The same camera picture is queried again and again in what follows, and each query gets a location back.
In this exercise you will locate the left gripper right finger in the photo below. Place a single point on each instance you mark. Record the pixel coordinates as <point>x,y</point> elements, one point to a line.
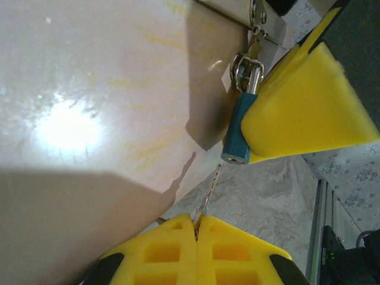
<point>252,246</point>

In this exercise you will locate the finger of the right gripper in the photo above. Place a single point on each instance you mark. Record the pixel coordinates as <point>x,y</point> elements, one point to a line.
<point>297,118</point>
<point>323,23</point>

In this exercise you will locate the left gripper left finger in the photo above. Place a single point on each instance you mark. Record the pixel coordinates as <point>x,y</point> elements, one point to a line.
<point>184,261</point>

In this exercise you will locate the small silver key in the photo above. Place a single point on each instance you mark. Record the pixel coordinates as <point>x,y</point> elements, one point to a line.
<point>204,206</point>

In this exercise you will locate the small blue padlock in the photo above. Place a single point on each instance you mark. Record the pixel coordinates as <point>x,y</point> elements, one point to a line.
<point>236,133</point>

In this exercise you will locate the silver box hasp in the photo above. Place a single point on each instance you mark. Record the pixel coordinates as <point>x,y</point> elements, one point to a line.
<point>256,12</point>

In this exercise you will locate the aluminium table side rail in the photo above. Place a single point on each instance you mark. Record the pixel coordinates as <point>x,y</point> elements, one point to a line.
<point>325,205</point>

